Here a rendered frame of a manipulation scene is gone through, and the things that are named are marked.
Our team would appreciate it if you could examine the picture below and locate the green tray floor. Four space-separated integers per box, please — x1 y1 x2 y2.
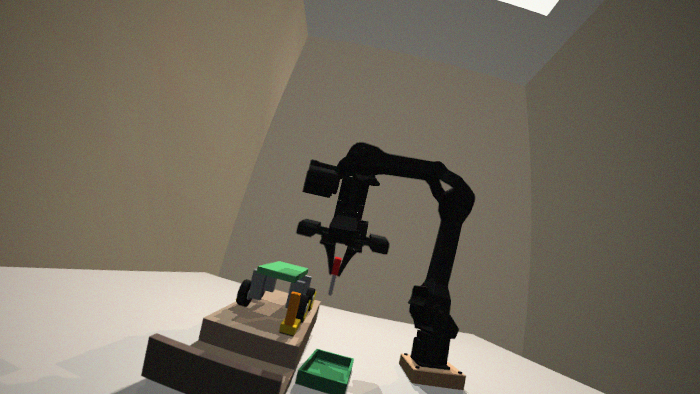
307 358 349 382

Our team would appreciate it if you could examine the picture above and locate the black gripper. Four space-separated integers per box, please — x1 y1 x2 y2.
297 200 390 276

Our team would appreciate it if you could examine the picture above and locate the yellow wheel chock with orange handle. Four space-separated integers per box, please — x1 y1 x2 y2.
279 292 302 336

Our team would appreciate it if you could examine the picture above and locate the brown wooden ramp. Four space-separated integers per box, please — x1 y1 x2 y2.
141 290 321 394

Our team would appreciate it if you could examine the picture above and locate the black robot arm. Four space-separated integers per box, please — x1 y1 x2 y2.
302 143 475 370

